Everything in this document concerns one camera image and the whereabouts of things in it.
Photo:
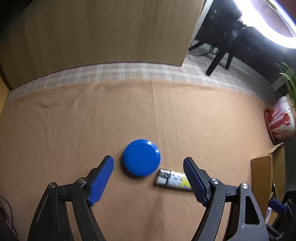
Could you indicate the patterned white tube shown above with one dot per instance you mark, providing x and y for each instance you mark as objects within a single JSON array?
[{"x": 171, "y": 179}]

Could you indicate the white red flower pot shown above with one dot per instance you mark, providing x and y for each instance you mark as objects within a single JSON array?
[{"x": 281, "y": 120}]

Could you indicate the blue round lid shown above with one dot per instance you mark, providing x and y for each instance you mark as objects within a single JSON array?
[{"x": 141, "y": 157}]

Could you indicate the green spider plant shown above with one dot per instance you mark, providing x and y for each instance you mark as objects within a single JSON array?
[{"x": 290, "y": 78}]

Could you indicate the large wooden board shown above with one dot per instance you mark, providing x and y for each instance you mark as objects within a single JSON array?
[{"x": 104, "y": 32}]

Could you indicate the cardboard box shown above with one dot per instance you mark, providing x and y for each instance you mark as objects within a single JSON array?
[{"x": 261, "y": 176}]

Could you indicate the black tripod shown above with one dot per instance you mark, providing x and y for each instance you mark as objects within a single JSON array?
[{"x": 216, "y": 61}]

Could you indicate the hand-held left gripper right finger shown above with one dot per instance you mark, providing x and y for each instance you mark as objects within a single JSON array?
[{"x": 195, "y": 180}]

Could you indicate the checkered cloth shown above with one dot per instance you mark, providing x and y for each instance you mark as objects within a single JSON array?
[{"x": 115, "y": 71}]

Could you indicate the pine plank panel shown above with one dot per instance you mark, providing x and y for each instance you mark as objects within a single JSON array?
[{"x": 2, "y": 92}]

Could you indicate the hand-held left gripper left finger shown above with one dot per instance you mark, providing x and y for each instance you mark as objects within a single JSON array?
[{"x": 101, "y": 180}]

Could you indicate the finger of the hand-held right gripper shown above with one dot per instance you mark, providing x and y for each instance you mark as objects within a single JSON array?
[{"x": 277, "y": 206}]

